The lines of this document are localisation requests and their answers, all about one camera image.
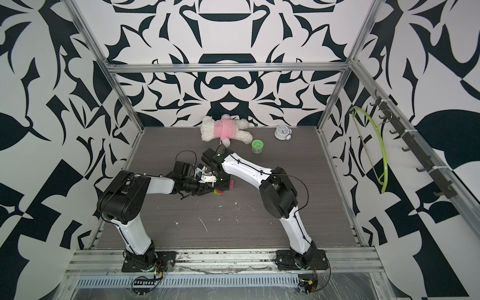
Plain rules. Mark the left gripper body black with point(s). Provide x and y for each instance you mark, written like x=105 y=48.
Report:
x=194 y=186

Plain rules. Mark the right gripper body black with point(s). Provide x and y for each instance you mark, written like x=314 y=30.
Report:
x=220 y=181

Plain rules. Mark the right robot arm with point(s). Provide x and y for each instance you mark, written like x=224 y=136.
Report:
x=278 y=195

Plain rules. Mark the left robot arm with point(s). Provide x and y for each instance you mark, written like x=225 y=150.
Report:
x=123 y=200

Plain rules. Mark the white teddy bear pink shirt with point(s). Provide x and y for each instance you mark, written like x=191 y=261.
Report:
x=225 y=129

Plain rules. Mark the green lidded jar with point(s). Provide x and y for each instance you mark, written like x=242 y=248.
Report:
x=257 y=146

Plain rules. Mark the white alarm clock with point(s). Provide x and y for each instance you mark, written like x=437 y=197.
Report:
x=283 y=133

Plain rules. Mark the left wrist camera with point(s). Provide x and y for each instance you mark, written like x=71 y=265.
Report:
x=183 y=170

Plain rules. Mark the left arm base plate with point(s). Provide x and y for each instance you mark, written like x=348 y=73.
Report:
x=150 y=261

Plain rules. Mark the aluminium frame rail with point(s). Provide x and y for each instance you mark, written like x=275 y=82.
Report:
x=226 y=67

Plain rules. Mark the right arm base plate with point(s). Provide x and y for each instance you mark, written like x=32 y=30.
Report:
x=289 y=260

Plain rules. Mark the black wall hook rail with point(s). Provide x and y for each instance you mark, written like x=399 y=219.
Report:
x=417 y=145

